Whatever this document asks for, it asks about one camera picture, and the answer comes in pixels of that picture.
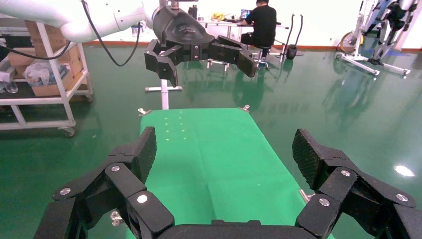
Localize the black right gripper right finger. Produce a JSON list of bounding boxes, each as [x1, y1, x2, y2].
[[292, 128, 422, 239]]

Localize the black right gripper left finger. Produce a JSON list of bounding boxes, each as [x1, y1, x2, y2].
[[33, 126, 175, 239]]

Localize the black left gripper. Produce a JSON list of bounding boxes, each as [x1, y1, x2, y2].
[[144, 5, 258, 88]]

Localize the brown cardboard storage box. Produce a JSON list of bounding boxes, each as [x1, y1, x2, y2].
[[8, 44, 83, 77], [31, 71, 87, 97], [24, 20, 71, 57]]

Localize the white office desk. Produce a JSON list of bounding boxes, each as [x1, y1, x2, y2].
[[199, 19, 291, 72]]

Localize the white T-shaped floor stand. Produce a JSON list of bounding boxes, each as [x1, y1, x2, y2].
[[145, 78, 183, 111]]

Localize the black swivel stool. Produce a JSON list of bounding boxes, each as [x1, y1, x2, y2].
[[253, 46, 275, 71]]

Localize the seated person black shirt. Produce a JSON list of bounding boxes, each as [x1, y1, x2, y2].
[[240, 0, 278, 48]]

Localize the green table cloth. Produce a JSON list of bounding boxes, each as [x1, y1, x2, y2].
[[125, 107, 334, 239]]

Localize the white wheeled shelf cart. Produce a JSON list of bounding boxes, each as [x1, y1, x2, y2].
[[0, 21, 95, 137]]

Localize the clear plastic bag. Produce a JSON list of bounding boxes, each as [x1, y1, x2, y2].
[[23, 59, 68, 87]]

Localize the clear plastic bottle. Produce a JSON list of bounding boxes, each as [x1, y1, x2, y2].
[[3, 81, 19, 94]]

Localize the grey black legged robot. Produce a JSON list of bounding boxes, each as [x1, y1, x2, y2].
[[364, 0, 421, 66]]

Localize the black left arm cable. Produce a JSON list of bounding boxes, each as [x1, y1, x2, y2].
[[0, 0, 143, 67]]

